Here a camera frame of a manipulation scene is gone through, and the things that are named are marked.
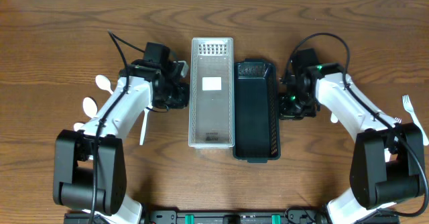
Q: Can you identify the white plastic spoon lower left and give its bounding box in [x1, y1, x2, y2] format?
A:
[73, 122, 84, 131]

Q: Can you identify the white spoon near clear basket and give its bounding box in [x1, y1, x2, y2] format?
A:
[139, 105, 152, 146]

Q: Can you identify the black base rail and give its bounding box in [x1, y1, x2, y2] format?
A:
[63, 208, 400, 224]

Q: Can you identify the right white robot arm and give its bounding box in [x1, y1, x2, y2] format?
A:
[280, 62, 428, 223]

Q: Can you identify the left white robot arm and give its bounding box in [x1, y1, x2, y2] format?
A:
[53, 59, 189, 223]

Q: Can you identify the white plastic spoon upper left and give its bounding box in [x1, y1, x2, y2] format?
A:
[95, 74, 113, 95]

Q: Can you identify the clear plastic perforated basket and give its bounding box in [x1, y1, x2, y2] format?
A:
[188, 38, 235, 149]

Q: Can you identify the dark green plastic basket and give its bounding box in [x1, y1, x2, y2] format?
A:
[233, 58, 281, 163]

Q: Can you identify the white plastic spoon middle left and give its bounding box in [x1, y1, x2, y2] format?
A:
[82, 97, 98, 119]

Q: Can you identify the thick white plastic spoon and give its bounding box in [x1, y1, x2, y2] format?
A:
[330, 113, 339, 123]

